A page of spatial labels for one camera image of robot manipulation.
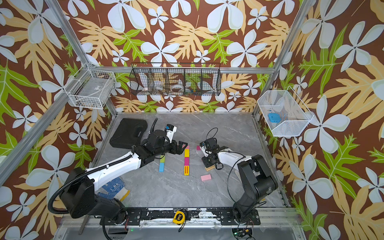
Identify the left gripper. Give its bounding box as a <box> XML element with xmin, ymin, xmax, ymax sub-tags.
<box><xmin>154</xmin><ymin>137</ymin><xmax>188</xmax><ymax>158</ymax></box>

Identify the blue block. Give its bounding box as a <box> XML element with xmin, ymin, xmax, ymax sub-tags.
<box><xmin>159</xmin><ymin>163</ymin><xmax>165</xmax><ymax>173</ymax></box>

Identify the light pink block bottom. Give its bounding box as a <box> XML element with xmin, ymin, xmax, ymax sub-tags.
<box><xmin>201</xmin><ymin>174</ymin><xmax>212</xmax><ymax>182</ymax></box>

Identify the yellow red striped block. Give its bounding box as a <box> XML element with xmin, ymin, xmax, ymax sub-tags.
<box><xmin>184</xmin><ymin>165</ymin><xmax>190</xmax><ymax>176</ymax></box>

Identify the tan wooden block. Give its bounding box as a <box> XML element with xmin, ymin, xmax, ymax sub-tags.
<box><xmin>205</xmin><ymin>165</ymin><xmax>216</xmax><ymax>172</ymax></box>

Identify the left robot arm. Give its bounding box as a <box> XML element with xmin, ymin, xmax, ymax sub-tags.
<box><xmin>48</xmin><ymin>130</ymin><xmax>188</xmax><ymax>224</ymax></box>

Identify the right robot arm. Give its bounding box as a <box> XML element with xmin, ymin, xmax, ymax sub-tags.
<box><xmin>200</xmin><ymin>138</ymin><xmax>278</xmax><ymax>224</ymax></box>

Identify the black plastic case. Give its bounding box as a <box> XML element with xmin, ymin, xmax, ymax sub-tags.
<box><xmin>110</xmin><ymin>118</ymin><xmax>148</xmax><ymax>149</ymax></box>

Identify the blue knit glove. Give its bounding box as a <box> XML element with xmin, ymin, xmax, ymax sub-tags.
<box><xmin>97</xmin><ymin>177</ymin><xmax>130</xmax><ymax>202</ymax></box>

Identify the blue object in basket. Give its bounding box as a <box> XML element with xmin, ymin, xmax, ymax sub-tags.
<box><xmin>268</xmin><ymin>113</ymin><xmax>282</xmax><ymax>124</ymax></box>

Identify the yellow tape measure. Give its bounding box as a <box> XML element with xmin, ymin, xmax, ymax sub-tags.
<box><xmin>172</xmin><ymin>211</ymin><xmax>186</xmax><ymax>226</ymax></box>

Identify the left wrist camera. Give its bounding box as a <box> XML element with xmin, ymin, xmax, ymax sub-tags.
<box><xmin>165</xmin><ymin>124</ymin><xmax>177</xmax><ymax>143</ymax></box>

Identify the black wire basket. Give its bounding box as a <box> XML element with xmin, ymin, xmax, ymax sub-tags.
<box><xmin>128</xmin><ymin>62</ymin><xmax>222</xmax><ymax>96</ymax></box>

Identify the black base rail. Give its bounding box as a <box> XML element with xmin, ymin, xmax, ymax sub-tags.
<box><xmin>100</xmin><ymin>206</ymin><xmax>261</xmax><ymax>226</ymax></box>

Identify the white wire basket right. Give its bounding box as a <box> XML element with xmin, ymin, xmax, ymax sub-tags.
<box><xmin>257</xmin><ymin>87</ymin><xmax>314</xmax><ymax>138</ymax></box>

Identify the white wire basket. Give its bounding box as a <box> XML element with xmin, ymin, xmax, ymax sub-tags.
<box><xmin>65</xmin><ymin>64</ymin><xmax>116</xmax><ymax>110</ymax></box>
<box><xmin>257</xmin><ymin>87</ymin><xmax>314</xmax><ymax>138</ymax></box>

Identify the white wire basket left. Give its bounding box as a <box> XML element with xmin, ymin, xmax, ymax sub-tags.
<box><xmin>65</xmin><ymin>64</ymin><xmax>116</xmax><ymax>110</ymax></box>

